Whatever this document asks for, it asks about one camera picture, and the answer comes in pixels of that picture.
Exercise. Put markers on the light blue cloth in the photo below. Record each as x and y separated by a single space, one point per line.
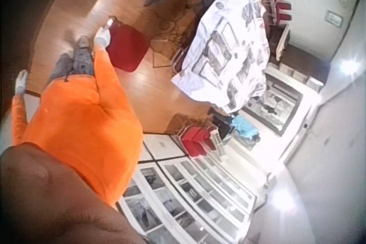
243 127

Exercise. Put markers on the person's legs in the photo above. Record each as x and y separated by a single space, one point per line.
78 58

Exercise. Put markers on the red cushioned chair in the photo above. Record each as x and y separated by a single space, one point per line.
127 48

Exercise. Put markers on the white glass display cabinet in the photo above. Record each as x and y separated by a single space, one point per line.
276 102
188 195

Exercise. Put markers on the white printed cloth covered table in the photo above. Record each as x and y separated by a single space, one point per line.
228 55

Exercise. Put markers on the stack of red chairs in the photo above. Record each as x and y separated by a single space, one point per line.
197 141
281 8

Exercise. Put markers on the small white spray bottle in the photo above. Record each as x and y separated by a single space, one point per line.
109 23

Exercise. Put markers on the person's left hand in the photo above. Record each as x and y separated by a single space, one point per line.
21 82

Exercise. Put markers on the person's left fingers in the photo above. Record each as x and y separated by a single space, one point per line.
23 74

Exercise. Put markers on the person's right fingers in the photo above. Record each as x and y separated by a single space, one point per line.
104 30

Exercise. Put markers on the person's right hand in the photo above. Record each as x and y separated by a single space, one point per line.
102 38

